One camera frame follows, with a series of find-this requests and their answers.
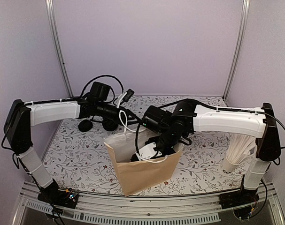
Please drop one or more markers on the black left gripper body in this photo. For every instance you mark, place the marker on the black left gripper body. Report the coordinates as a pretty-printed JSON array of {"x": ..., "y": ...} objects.
[{"x": 101, "y": 111}]

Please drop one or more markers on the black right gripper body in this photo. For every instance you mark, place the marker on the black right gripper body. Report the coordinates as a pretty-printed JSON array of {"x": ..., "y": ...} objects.
[{"x": 168, "y": 138}]

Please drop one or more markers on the brown paper bag white handles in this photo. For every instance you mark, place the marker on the brown paper bag white handles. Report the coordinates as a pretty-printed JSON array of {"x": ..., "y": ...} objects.
[{"x": 136, "y": 176}]

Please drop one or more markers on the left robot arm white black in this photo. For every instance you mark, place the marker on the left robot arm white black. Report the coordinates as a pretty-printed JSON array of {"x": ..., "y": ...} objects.
[{"x": 23, "y": 116}]

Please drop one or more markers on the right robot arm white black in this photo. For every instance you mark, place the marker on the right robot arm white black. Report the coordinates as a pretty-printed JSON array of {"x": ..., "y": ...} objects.
[{"x": 251, "y": 128}]

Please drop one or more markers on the stack of black cup lids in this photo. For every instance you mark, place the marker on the stack of black cup lids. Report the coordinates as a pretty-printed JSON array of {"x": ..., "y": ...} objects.
[{"x": 109, "y": 125}]

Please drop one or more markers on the single black lid on mat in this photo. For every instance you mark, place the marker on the single black lid on mat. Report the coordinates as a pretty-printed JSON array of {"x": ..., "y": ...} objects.
[{"x": 85, "y": 126}]

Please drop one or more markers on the floral patterned table mat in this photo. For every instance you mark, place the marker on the floral patterned table mat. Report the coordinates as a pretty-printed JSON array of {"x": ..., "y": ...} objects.
[{"x": 81, "y": 161}]

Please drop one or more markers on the white cup holding straws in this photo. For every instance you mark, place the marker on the white cup holding straws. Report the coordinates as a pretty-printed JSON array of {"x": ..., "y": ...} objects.
[{"x": 227, "y": 166}]

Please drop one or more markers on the bundle of white paper straws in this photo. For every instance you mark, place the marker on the bundle of white paper straws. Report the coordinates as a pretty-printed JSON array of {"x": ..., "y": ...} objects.
[{"x": 239, "y": 148}]

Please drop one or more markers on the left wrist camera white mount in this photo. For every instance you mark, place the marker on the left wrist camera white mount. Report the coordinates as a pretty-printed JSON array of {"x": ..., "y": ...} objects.
[{"x": 124, "y": 97}]

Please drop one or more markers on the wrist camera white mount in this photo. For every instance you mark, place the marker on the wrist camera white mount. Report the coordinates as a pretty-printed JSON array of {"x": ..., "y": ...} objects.
[
  {"x": 146, "y": 153},
  {"x": 124, "y": 97}
]

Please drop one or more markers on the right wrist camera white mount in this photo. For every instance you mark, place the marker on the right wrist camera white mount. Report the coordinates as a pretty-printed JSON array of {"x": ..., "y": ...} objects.
[{"x": 146, "y": 153}]

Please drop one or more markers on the aluminium front rail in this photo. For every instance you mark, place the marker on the aluminium front rail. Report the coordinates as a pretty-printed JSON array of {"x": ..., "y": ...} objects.
[{"x": 102, "y": 209}]

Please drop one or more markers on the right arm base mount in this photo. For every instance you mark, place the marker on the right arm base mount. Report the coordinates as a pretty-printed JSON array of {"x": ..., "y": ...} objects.
[{"x": 247, "y": 200}]

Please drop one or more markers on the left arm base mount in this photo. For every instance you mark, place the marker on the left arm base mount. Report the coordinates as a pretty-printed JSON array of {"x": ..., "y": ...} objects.
[{"x": 53, "y": 195}]

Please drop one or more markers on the left aluminium frame post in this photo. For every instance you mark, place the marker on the left aluminium frame post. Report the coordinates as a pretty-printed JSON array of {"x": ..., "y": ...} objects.
[{"x": 57, "y": 46}]

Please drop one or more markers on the aluminium frame post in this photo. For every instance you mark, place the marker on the aluminium frame post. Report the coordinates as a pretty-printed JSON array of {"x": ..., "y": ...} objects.
[
  {"x": 238, "y": 47},
  {"x": 57, "y": 46}
]

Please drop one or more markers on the right aluminium frame post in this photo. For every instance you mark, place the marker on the right aluminium frame post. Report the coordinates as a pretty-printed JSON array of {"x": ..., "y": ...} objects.
[{"x": 238, "y": 47}]

